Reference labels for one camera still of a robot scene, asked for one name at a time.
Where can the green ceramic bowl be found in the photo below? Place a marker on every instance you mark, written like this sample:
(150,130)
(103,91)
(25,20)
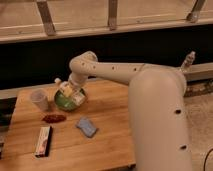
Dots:
(64,103)

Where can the clear plastic cup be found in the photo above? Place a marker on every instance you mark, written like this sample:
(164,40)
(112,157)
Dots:
(39,98)

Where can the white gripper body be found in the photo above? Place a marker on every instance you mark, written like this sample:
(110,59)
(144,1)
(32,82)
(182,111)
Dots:
(77,81)

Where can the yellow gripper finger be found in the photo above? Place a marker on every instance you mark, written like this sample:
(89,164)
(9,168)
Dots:
(66,90)

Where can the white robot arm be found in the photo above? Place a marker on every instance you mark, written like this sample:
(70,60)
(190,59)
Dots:
(156,107)

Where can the right metal bracket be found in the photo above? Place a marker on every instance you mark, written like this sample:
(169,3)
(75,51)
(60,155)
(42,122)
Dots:
(193,16)

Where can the left metal bracket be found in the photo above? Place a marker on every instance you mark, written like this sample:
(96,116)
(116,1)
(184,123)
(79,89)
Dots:
(46,17)

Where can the blue sponge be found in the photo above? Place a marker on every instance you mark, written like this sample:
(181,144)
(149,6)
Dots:
(87,127)

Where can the metal bracket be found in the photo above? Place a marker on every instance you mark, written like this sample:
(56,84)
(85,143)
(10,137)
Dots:
(193,16)
(46,17)
(112,14)

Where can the middle metal bracket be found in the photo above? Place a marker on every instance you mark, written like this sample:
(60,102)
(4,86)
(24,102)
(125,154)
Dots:
(112,14)

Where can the white plastic bottle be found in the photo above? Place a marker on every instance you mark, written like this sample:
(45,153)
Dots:
(77,97)

